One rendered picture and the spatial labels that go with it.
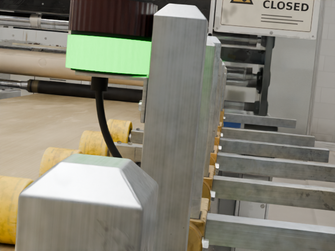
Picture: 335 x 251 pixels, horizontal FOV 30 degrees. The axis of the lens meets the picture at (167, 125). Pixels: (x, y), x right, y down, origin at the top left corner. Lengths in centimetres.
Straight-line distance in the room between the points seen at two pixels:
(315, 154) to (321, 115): 774
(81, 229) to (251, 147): 130
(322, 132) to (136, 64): 885
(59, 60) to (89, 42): 269
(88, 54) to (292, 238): 40
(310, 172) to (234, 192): 29
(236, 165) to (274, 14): 180
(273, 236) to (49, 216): 57
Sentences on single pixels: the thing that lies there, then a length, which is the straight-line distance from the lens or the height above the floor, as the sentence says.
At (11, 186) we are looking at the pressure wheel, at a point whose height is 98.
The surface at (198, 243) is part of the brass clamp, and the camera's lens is 66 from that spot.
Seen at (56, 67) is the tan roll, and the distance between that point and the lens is 309.
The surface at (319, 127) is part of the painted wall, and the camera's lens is 924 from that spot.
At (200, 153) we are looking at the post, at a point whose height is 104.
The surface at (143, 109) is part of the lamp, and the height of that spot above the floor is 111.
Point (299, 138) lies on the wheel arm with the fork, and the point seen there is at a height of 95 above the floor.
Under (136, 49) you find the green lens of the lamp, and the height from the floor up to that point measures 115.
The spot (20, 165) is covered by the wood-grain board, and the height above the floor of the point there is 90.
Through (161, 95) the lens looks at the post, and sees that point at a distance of 42.
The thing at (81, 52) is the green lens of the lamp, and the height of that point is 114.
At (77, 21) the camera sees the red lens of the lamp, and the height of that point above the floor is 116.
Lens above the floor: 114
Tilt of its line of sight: 6 degrees down
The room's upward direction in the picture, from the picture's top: 5 degrees clockwise
